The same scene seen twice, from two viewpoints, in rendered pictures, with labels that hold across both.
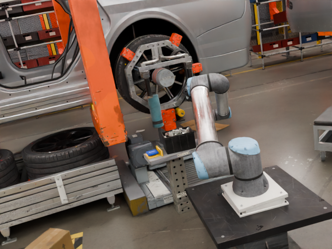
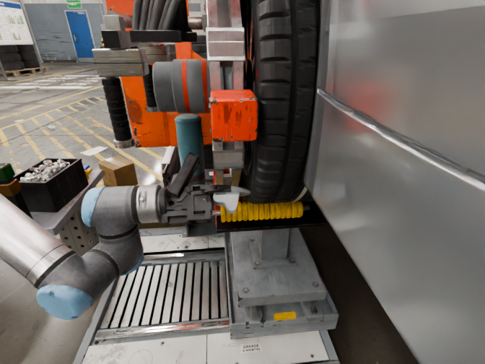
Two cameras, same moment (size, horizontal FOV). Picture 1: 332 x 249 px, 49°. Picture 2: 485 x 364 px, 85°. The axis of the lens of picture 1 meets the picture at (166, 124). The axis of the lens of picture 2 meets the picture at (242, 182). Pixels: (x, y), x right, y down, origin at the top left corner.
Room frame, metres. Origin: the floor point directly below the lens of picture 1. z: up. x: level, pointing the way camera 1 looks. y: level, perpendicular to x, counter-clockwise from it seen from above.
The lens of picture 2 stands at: (3.09, -0.78, 0.96)
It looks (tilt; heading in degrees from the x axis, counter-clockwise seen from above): 28 degrees down; 99
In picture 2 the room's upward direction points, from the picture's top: straight up
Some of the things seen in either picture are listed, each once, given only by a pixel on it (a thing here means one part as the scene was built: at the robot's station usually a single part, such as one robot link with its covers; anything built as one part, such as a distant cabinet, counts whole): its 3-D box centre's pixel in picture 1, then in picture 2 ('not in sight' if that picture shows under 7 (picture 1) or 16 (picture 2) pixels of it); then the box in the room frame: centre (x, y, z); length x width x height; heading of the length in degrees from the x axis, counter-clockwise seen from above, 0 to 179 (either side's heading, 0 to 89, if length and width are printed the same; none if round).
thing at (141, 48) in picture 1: (160, 76); (222, 86); (2.91, -0.02, 0.85); 0.54 x 0.07 x 0.54; 105
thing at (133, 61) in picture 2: (186, 64); (122, 61); (2.76, -0.24, 0.93); 0.09 x 0.05 x 0.05; 15
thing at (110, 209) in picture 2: not in sight; (115, 206); (2.71, -0.31, 0.62); 0.12 x 0.09 x 0.10; 15
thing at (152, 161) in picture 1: (177, 150); (60, 197); (2.27, -0.04, 0.44); 0.43 x 0.17 x 0.03; 105
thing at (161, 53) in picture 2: (144, 73); (154, 53); (2.67, 0.09, 0.93); 0.09 x 0.05 x 0.05; 15
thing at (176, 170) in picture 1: (178, 182); (81, 238); (2.26, -0.01, 0.21); 0.10 x 0.10 x 0.42; 15
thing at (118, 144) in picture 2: (190, 77); (118, 111); (2.73, -0.25, 0.83); 0.04 x 0.04 x 0.16
